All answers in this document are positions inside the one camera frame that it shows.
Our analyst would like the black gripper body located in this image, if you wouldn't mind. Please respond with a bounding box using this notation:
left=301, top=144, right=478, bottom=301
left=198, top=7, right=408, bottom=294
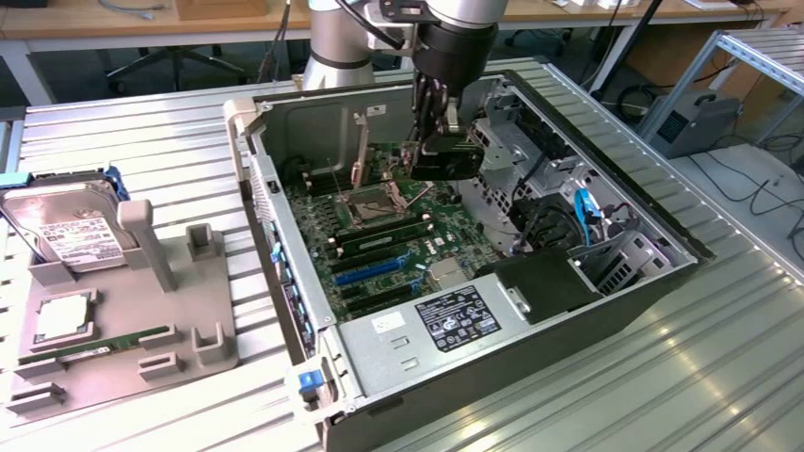
left=410, top=21, right=502, bottom=89

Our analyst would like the graphics card with black cooler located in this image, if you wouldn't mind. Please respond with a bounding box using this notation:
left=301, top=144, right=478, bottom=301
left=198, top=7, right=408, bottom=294
left=350, top=112, right=478, bottom=188

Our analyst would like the silver disk bay cage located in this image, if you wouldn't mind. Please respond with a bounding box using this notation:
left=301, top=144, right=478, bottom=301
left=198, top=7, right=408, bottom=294
left=461, top=117, right=570, bottom=246

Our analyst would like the metal socket cover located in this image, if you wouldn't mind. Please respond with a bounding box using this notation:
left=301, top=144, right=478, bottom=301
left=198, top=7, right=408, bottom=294
left=385, top=180, right=436, bottom=209

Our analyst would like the thin metal locking lever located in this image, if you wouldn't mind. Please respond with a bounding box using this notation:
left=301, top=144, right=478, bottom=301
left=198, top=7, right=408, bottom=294
left=328, top=156, right=348, bottom=202

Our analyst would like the CPU socket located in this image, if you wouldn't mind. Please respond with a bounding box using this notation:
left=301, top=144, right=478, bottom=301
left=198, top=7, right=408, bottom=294
left=341, top=187, right=404, bottom=228

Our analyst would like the green motherboard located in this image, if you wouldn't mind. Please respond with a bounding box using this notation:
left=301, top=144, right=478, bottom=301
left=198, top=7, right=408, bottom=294
left=281, top=154, right=480, bottom=322

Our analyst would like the small white box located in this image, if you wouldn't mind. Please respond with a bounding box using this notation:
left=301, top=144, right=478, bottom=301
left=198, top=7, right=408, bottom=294
left=552, top=0, right=652, bottom=11

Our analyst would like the black stand pole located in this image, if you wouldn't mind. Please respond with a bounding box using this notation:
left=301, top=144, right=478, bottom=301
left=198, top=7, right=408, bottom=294
left=589, top=0, right=665, bottom=93

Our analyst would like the installed RAM stick white label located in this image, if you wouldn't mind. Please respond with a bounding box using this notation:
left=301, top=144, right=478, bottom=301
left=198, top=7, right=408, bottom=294
left=337, top=225, right=434, bottom=259

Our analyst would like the silver chipset heatsink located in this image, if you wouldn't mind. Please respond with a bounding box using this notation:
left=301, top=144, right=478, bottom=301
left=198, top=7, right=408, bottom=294
left=425, top=261, right=466, bottom=289

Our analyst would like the long black expansion slot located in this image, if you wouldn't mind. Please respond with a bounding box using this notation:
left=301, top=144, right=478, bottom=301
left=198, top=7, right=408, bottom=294
left=341, top=281, right=416, bottom=303
left=344, top=291, right=421, bottom=317
left=329, top=250, right=410, bottom=278

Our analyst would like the blue expansion slot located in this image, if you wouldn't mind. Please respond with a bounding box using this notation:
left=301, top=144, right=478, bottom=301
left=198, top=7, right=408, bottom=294
left=334, top=261, right=410, bottom=288

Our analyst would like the black plastic shroud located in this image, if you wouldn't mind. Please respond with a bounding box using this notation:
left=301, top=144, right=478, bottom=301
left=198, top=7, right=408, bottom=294
left=492, top=249, right=605, bottom=327

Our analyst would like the grey floor control box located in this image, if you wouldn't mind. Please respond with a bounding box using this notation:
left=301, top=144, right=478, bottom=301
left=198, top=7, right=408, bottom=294
left=640, top=91, right=749, bottom=160

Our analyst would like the silver perforated disk bay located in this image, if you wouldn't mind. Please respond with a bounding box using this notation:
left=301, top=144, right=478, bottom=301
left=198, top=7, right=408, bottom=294
left=568, top=232, right=684, bottom=297

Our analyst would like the open black PC case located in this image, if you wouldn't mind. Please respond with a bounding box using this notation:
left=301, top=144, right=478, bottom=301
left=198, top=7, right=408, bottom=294
left=224, top=69, right=717, bottom=452

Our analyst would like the grey power supply with label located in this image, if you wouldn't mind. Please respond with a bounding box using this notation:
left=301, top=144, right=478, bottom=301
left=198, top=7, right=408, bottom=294
left=325, top=272, right=536, bottom=412

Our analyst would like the blue disk carrier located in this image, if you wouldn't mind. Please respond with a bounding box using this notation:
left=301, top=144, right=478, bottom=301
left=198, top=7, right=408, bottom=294
left=0, top=161, right=132, bottom=208

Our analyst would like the grey parts rack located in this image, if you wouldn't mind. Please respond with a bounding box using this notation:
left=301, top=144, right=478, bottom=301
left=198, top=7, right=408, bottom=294
left=2, top=199, right=244, bottom=429

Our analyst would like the silver hard disk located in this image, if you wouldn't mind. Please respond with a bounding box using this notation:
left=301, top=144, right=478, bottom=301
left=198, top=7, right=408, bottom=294
left=0, top=180, right=125, bottom=275

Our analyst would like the silver CPU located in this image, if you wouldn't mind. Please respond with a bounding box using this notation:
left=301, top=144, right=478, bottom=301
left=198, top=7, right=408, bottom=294
left=33, top=296, right=93, bottom=343

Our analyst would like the green RAM stick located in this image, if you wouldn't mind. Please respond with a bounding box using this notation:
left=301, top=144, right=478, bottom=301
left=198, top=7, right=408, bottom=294
left=17, top=327, right=170, bottom=366

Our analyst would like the silver optical bay bracket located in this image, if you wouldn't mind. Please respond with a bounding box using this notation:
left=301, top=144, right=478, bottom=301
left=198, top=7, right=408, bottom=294
left=480, top=77, right=526, bottom=121

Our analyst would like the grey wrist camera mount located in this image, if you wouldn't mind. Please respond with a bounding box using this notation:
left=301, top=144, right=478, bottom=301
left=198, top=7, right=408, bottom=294
left=366, top=0, right=421, bottom=52

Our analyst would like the wooden desk white frame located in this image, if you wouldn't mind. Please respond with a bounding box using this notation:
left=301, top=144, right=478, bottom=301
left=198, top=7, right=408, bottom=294
left=0, top=0, right=792, bottom=107

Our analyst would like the black wire bundle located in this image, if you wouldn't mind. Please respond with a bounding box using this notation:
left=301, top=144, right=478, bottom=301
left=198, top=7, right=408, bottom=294
left=509, top=195, right=589, bottom=251

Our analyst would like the blue SATA wire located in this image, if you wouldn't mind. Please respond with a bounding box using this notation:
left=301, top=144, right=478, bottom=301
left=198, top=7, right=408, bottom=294
left=573, top=186, right=598, bottom=249

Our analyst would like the aluminium profile frame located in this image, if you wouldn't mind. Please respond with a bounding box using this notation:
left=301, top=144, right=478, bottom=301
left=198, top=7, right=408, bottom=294
left=640, top=26, right=804, bottom=143

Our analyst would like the grey-blue network cable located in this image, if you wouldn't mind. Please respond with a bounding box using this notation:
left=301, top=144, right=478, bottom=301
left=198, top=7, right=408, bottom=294
left=97, top=0, right=169, bottom=21

